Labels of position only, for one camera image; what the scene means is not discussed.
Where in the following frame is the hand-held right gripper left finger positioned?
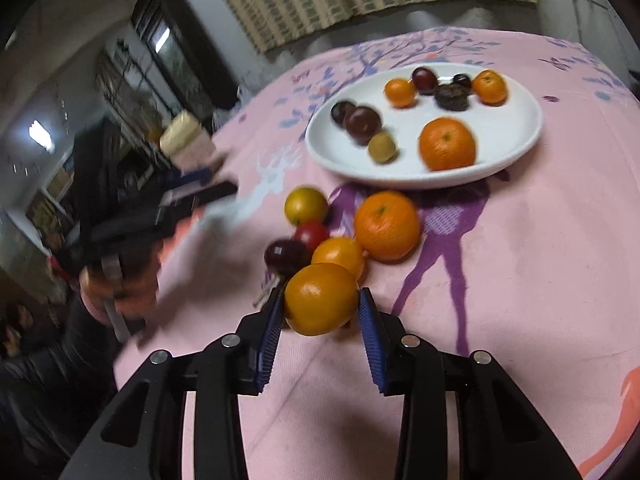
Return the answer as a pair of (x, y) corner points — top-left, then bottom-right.
(60, 286), (287, 480)

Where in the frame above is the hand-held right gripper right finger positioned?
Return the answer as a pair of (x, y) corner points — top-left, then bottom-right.
(358, 287), (583, 480)

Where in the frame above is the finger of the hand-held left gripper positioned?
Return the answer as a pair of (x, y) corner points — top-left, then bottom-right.
(160, 182), (238, 221)
(165, 166), (213, 193)

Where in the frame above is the small dark plum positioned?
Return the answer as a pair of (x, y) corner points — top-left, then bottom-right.
(263, 239), (312, 277)

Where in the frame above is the yellow round fruit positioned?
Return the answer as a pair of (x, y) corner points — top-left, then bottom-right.
(284, 186), (330, 226)

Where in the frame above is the smooth purple passion fruit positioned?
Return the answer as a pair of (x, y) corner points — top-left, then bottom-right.
(344, 105), (383, 145)

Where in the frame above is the small yellow-green fruit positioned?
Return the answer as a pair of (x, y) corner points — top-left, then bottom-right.
(368, 132), (399, 165)

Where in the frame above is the large orange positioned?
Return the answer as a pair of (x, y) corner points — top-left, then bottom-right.
(472, 69), (509, 106)
(418, 116), (477, 172)

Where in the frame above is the white oval plate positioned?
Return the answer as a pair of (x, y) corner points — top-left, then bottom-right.
(305, 63), (544, 191)

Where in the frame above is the wrinkled dark passion fruit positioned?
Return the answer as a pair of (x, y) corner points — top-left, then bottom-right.
(433, 84), (473, 111)

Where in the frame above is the person's left forearm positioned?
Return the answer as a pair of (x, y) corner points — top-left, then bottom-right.
(0, 300), (126, 466)

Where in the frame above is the person's left hand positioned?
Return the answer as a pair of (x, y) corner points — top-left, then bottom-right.
(80, 242), (162, 325)

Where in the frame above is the drink bottle with beige lid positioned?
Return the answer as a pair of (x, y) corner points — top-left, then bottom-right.
(159, 109), (217, 172)

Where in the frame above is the dark wooden cabinet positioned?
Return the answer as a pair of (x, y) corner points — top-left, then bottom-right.
(131, 0), (242, 113)

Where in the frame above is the pink deer printed tablecloth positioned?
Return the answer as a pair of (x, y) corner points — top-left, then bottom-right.
(112, 26), (640, 480)

